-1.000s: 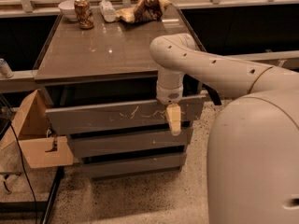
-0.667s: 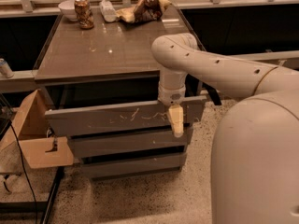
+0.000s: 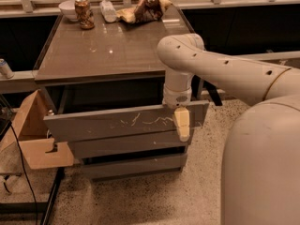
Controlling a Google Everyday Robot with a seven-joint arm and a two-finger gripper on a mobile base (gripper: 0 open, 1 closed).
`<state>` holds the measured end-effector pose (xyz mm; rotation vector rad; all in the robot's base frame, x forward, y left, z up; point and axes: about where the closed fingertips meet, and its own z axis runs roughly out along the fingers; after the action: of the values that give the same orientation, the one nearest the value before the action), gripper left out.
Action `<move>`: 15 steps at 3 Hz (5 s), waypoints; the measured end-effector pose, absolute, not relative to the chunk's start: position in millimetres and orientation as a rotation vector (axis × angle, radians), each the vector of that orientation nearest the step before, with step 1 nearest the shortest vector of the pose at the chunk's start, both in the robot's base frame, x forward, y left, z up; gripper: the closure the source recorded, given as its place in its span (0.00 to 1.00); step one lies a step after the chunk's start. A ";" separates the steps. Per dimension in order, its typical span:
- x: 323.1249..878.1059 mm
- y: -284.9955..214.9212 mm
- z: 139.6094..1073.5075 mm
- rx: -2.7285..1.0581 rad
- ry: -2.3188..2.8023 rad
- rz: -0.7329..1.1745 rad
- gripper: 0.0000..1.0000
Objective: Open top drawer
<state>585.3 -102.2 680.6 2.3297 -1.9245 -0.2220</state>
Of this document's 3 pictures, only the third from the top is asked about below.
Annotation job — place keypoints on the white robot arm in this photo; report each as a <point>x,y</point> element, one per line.
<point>260,172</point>

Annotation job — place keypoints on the grey middle drawer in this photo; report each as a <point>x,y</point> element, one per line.
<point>126,144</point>

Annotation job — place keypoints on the crushed brown soda can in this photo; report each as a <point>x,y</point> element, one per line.
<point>84,14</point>

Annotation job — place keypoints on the white can on ledge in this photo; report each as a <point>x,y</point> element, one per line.
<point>5,69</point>

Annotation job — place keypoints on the crumpled brown chip bag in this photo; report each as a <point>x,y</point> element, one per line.
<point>144,12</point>

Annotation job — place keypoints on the grey top drawer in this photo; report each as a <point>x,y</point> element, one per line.
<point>102,110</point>

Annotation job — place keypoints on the white bowl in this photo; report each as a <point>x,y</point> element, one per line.
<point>68,10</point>

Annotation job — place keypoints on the open cardboard box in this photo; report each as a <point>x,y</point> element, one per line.
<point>40,152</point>

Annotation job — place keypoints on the grey drawer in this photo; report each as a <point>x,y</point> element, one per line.
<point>126,144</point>
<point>160,164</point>
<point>102,110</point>

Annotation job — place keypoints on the grey bottom drawer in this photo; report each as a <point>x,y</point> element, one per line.
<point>160,164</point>

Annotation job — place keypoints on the black table frame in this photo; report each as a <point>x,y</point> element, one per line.
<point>43,208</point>

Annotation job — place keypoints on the grey drawer cabinet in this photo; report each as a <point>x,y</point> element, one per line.
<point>108,52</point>

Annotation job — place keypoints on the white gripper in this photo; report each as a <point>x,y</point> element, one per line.
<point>175,97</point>

